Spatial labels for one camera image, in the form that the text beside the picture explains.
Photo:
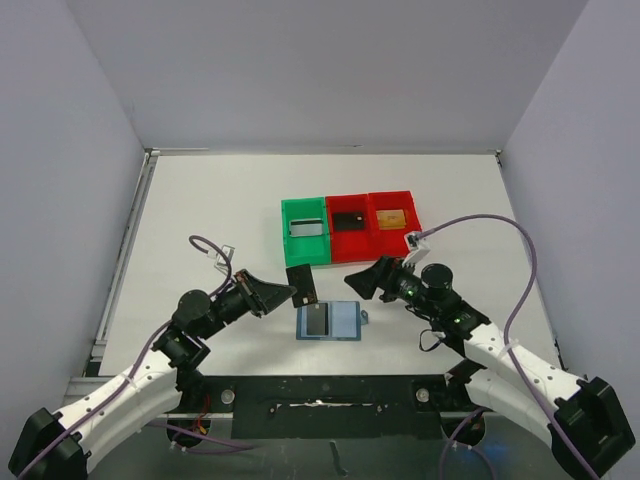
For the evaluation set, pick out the aluminium rail left edge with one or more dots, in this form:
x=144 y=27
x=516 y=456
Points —
x=126 y=246

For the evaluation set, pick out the green plastic bin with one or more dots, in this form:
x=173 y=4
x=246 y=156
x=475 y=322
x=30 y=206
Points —
x=306 y=238

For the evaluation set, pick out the silver card in green bin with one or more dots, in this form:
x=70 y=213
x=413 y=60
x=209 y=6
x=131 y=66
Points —
x=311 y=227

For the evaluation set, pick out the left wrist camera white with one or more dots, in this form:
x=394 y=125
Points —
x=222 y=259

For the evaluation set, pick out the gold card in red bin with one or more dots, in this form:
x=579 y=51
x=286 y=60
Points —
x=394 y=219

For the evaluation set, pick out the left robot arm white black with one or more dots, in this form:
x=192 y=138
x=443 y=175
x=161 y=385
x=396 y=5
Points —
x=69 y=443

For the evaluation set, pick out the black card in red bin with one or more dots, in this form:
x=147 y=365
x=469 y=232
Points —
x=348 y=221

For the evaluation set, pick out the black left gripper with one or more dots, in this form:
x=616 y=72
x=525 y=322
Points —
x=260 y=297

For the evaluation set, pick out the black VIP credit card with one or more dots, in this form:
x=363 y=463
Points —
x=301 y=278

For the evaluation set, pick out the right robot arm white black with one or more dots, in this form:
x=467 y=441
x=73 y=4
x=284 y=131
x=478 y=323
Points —
x=581 y=421

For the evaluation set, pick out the red plastic bin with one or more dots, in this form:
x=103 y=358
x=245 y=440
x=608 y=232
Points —
x=391 y=242
x=351 y=246

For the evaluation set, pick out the right red plastic bin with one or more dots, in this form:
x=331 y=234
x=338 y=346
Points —
x=391 y=242

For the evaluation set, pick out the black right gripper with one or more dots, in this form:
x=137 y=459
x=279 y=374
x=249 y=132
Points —
x=382 y=279

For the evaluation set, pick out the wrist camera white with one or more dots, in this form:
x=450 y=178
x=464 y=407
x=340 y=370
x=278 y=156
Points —
x=418 y=248
x=222 y=259

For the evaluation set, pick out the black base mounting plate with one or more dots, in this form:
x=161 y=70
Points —
x=325 y=407

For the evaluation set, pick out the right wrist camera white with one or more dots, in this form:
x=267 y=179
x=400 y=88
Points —
x=418 y=248

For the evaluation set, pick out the aluminium rail front right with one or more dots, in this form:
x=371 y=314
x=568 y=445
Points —
x=568 y=377

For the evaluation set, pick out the middle red plastic bin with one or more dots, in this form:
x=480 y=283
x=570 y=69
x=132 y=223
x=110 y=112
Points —
x=351 y=246

